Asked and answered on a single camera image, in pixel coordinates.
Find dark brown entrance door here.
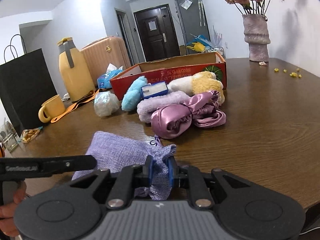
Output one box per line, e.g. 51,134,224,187
134,4,180,62

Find black paper shopping bag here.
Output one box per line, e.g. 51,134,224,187
1,49,57,135

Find person left hand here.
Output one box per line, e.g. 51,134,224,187
1,181,27,237

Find blue plush monster toy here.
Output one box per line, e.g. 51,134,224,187
121,76,148,112

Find yellow white plush toy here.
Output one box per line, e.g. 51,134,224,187
167,71,225,105

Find grey refrigerator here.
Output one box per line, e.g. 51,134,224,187
175,0,210,55

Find yellow watering can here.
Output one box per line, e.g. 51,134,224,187
186,42,206,53

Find blue tissue pack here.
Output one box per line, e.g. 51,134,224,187
97,63,123,89

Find lilac knit pouch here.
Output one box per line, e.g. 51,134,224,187
86,131,177,201

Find red cardboard box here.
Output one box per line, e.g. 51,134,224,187
110,52,227,100

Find wire storage rack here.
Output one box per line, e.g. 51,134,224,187
204,46,225,57

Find pink textured vase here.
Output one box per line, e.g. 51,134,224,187
242,14,271,62

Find orange strap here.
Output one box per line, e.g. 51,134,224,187
50,88,101,124

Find yellow ceramic mug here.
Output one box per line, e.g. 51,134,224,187
38,95,66,123

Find lilac fluffy towel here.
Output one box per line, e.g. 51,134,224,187
137,91,190,124

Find yellow thermos jug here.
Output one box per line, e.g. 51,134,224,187
57,37,95,102

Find pink ribbed suitcase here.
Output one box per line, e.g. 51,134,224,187
80,36,131,86

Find blue white small pack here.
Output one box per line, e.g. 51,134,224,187
140,81,169,99

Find translucent plastic shell bag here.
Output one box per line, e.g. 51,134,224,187
94,91,120,118

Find pink satin bag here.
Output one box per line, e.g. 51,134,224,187
151,90,226,139

